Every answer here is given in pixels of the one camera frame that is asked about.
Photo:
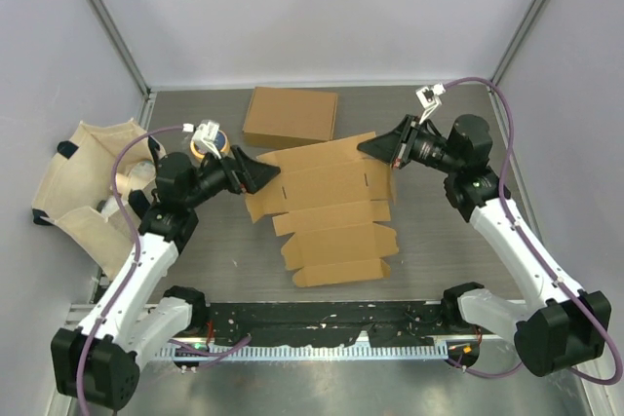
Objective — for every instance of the left aluminium frame post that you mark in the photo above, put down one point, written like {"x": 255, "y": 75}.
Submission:
{"x": 120, "y": 46}

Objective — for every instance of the cardboard tube in bag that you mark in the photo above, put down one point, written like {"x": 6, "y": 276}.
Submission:
{"x": 125, "y": 184}

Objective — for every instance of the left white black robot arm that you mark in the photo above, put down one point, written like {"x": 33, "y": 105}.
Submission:
{"x": 100, "y": 361}

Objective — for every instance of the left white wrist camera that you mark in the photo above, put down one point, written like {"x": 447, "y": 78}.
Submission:
{"x": 206, "y": 125}

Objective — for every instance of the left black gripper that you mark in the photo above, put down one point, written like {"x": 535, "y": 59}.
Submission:
{"x": 243, "y": 173}

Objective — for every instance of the white slotted cable duct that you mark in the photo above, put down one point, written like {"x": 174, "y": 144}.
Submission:
{"x": 360, "y": 350}

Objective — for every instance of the beige canvas tote bag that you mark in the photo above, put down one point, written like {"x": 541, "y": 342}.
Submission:
{"x": 78, "y": 178}

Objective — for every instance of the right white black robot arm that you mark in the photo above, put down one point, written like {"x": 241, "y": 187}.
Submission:
{"x": 558, "y": 324}

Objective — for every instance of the large brown cardboard box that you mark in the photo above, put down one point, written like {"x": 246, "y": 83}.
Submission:
{"x": 286, "y": 118}

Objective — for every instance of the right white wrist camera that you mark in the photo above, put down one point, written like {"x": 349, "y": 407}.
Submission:
{"x": 429, "y": 98}

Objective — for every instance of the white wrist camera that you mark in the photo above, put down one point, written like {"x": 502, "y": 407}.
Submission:
{"x": 429, "y": 98}
{"x": 206, "y": 125}

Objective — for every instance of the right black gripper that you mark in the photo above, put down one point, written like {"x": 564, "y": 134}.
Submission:
{"x": 397, "y": 146}

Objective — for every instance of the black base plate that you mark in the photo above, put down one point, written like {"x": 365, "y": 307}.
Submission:
{"x": 327, "y": 324}

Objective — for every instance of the yellow masking tape roll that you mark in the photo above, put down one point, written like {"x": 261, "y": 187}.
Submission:
{"x": 204, "y": 143}

